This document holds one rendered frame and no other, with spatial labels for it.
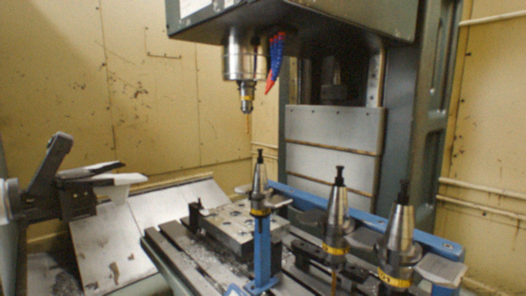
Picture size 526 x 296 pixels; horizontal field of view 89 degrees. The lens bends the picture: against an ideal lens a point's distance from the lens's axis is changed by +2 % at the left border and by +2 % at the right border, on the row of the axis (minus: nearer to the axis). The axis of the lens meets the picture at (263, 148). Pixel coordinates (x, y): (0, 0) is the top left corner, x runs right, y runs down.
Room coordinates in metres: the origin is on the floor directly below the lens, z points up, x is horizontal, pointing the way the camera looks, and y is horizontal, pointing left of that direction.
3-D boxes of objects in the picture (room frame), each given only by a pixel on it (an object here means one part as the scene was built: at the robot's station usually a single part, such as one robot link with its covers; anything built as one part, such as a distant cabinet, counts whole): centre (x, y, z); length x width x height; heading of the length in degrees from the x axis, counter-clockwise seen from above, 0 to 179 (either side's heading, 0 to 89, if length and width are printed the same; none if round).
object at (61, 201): (0.47, 0.38, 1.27); 0.12 x 0.08 x 0.09; 132
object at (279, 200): (0.59, -0.03, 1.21); 0.07 x 0.05 x 0.01; 131
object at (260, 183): (0.63, 0.01, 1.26); 0.04 x 0.04 x 0.07
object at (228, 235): (0.97, 0.08, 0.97); 0.29 x 0.23 x 0.05; 41
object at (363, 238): (0.42, -0.17, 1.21); 0.07 x 0.05 x 0.01; 131
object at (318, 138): (1.17, -0.28, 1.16); 0.48 x 0.05 x 0.51; 41
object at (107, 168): (0.57, 0.35, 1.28); 0.09 x 0.03 x 0.06; 168
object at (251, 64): (0.88, 0.05, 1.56); 0.16 x 0.16 x 0.12
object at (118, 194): (0.48, 0.27, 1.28); 0.09 x 0.03 x 0.06; 96
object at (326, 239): (0.46, -0.14, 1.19); 0.05 x 0.05 x 0.03
